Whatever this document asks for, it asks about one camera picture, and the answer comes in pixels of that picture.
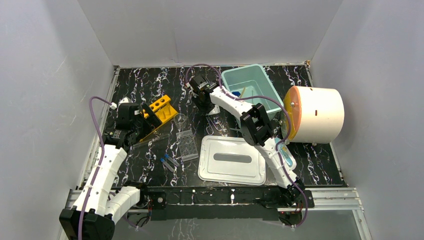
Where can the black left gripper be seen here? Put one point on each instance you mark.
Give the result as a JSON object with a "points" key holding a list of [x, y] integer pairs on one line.
{"points": [[149, 117]]}

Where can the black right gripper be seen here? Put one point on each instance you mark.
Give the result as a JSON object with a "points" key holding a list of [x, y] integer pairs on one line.
{"points": [[196, 97]]}

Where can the blue capped test tube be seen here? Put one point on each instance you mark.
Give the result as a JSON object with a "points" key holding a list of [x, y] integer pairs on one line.
{"points": [[237, 94]]}

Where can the metal crucible tongs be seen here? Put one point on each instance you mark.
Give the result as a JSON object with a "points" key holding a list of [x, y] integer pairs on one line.
{"points": [[214, 126]]}

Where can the tan rubber tube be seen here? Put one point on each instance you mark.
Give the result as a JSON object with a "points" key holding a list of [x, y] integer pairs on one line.
{"points": [[242, 92]]}

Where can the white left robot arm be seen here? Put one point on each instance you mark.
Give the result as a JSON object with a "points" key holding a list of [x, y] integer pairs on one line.
{"points": [[94, 214]]}

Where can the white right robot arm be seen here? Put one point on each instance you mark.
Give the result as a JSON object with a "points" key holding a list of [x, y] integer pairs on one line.
{"points": [[256, 130]]}

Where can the yellow test tube rack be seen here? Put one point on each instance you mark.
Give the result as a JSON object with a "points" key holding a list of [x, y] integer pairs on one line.
{"points": [[163, 109]]}

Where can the clear large test tube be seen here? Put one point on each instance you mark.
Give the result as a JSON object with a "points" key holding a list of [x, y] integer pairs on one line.
{"points": [[150, 141]]}

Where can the blue capped tube right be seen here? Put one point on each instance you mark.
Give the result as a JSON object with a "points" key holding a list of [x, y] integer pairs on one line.
{"points": [[169, 158]]}

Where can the blue capped tube left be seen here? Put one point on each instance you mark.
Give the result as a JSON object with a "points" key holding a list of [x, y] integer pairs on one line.
{"points": [[167, 165]]}

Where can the clear well plate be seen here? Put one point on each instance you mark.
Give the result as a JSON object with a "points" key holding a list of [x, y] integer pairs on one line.
{"points": [[187, 145]]}

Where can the mint green plastic bin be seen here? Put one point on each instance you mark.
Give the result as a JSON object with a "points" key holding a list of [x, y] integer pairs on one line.
{"points": [[254, 78]]}

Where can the white bin lid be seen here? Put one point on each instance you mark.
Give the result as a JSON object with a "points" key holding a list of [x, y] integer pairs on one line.
{"points": [[230, 160]]}

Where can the blue packaged tool blister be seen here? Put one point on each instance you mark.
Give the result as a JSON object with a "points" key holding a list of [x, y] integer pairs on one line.
{"points": [[286, 154]]}

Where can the white orange centrifuge drum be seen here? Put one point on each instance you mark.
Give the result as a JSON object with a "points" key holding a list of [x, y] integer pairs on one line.
{"points": [[316, 114]]}

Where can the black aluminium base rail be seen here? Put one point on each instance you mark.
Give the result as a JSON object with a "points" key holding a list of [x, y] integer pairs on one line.
{"points": [[224, 202]]}

